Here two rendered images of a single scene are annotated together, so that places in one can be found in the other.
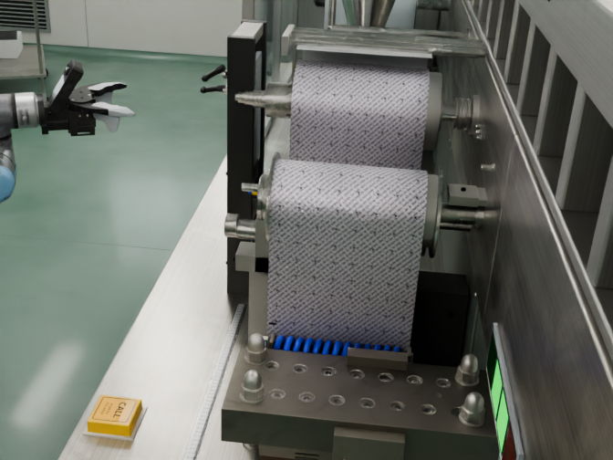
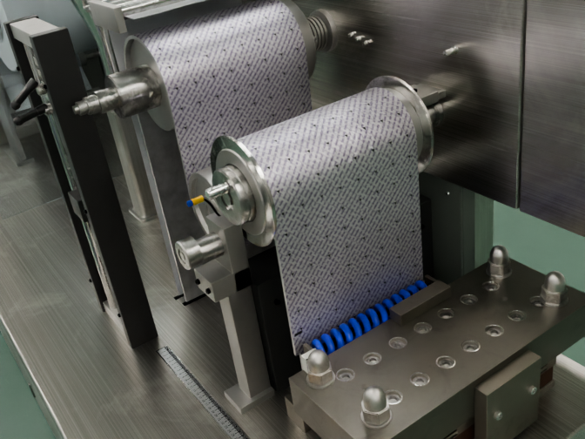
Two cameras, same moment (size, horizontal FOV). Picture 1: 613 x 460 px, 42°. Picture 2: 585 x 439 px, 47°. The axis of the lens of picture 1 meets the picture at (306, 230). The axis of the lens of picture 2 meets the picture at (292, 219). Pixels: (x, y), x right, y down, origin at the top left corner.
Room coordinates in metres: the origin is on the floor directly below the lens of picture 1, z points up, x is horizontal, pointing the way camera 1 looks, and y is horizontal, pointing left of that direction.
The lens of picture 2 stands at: (0.52, 0.45, 1.63)
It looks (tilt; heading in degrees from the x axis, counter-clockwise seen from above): 29 degrees down; 325
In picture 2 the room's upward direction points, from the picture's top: 9 degrees counter-clockwise
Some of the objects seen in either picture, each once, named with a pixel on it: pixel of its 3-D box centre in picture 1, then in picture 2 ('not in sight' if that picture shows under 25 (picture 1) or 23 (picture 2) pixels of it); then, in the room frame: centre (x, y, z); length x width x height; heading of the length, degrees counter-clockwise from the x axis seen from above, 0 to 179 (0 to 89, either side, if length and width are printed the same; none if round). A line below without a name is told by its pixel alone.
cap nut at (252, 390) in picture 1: (252, 383); (374, 402); (0.95, 0.07, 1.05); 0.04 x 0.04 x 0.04
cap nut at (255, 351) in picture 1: (255, 346); (319, 365); (1.05, 0.07, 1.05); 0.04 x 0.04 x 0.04
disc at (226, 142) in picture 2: (274, 198); (242, 192); (1.18, 0.05, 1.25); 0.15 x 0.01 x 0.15; 175
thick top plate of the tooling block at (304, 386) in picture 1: (360, 404); (447, 354); (0.98, -0.10, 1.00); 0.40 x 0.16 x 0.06; 85
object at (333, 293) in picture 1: (340, 297); (356, 263); (1.11, -0.06, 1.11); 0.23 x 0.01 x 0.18; 85
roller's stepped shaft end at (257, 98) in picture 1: (251, 98); (94, 104); (1.43, 0.11, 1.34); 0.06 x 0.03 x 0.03; 85
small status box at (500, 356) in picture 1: (502, 404); not in sight; (0.76, -0.24, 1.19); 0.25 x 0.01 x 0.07; 175
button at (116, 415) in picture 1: (115, 415); not in sight; (1.03, 0.30, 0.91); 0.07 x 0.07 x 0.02; 85
